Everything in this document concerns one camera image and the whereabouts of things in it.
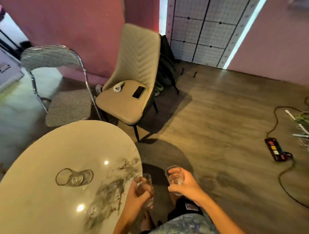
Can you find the green and white plant stand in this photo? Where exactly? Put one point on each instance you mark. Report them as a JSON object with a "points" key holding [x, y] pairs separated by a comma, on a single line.
{"points": [[301, 125]]}

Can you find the gold-rimmed clear glass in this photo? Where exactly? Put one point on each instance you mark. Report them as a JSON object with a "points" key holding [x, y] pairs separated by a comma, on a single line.
{"points": [[77, 178]]}

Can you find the houndstooth folding chair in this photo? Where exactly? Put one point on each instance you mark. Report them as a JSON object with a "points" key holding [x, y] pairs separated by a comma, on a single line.
{"points": [[67, 107]]}

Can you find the white grid pegboard panel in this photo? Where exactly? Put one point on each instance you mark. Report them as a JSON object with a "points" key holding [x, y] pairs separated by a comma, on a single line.
{"points": [[205, 31]]}

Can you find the person's right forearm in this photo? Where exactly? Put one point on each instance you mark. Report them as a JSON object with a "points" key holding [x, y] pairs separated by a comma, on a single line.
{"points": [[217, 217]]}

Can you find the tall clear drinking glass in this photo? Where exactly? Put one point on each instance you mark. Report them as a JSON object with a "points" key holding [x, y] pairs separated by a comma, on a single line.
{"points": [[144, 186]]}

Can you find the black power strip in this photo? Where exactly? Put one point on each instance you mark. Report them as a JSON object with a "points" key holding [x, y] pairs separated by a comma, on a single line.
{"points": [[276, 149]]}

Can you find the person's left hand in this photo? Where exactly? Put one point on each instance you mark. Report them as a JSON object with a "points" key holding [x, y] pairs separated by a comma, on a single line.
{"points": [[134, 200]]}

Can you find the white cabinet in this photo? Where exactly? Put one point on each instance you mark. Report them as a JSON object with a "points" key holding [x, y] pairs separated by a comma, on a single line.
{"points": [[8, 70]]}

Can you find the pale green shoe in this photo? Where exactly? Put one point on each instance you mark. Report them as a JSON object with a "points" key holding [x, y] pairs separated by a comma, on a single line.
{"points": [[158, 90]]}

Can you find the beige padded chair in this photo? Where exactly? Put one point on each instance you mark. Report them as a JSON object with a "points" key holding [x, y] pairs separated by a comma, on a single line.
{"points": [[135, 60]]}

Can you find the person's left thumb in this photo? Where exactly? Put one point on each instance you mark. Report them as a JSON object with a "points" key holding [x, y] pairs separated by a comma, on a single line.
{"points": [[141, 180]]}

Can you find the black backpack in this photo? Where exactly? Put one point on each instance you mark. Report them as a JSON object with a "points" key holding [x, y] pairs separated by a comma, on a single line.
{"points": [[166, 67]]}

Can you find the patterned grey-blue garment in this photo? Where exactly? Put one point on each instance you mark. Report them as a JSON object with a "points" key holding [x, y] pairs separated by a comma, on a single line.
{"points": [[185, 225]]}

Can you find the black shorts with patch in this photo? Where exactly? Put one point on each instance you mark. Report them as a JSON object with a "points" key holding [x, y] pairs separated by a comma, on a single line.
{"points": [[187, 207]]}

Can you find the white handheld controller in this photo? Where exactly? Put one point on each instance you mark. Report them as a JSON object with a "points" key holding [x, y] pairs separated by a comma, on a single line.
{"points": [[118, 86]]}

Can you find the person's right hand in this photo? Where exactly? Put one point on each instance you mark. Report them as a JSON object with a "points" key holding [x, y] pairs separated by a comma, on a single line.
{"points": [[190, 186]]}

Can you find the short clear drinking glass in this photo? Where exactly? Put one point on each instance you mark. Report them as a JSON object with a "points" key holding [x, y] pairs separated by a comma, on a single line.
{"points": [[175, 179]]}

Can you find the person's bare foot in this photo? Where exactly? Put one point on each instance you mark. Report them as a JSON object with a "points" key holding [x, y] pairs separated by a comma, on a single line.
{"points": [[146, 221]]}

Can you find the person's right thumb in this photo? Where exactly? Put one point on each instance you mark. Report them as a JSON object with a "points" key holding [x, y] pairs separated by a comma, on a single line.
{"points": [[175, 189]]}

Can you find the person's left forearm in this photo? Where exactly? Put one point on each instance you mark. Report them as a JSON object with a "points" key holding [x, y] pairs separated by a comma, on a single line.
{"points": [[124, 223]]}

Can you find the black smartphone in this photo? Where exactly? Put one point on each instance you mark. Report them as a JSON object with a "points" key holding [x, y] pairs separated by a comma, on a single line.
{"points": [[139, 92]]}

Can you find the white shoe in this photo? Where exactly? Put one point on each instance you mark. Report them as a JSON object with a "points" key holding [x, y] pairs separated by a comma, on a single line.
{"points": [[98, 88]]}

